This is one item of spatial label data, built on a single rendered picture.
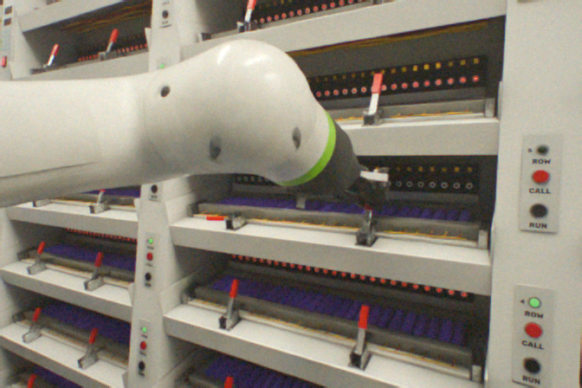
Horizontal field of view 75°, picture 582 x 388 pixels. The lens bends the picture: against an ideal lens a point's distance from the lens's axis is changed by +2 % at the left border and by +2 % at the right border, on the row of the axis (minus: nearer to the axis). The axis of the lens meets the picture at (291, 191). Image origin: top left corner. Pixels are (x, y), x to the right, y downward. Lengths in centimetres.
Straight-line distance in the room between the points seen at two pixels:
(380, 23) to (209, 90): 43
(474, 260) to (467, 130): 18
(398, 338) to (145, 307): 54
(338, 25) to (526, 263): 45
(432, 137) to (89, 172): 45
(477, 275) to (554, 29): 33
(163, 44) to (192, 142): 64
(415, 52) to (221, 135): 61
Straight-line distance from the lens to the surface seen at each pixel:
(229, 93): 28
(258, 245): 70
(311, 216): 71
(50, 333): 137
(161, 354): 92
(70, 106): 33
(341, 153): 39
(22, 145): 30
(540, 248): 57
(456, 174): 74
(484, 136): 58
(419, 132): 59
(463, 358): 68
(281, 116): 29
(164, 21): 95
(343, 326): 71
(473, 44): 83
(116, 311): 101
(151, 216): 88
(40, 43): 153
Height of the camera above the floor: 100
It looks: 1 degrees up
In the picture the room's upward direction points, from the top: 3 degrees clockwise
